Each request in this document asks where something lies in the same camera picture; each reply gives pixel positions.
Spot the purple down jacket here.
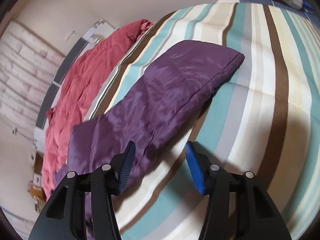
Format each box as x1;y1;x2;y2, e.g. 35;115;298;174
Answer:
53;39;245;240

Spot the striped bed sheet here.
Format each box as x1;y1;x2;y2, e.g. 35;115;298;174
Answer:
85;0;319;239

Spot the red quilted comforter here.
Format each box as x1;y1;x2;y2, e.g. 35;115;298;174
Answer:
42;19;153;197

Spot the white grey headboard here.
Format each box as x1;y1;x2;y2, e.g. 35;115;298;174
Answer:
34;19;118;154

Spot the wall socket strip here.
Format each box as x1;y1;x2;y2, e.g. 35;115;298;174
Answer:
63;30;75;41

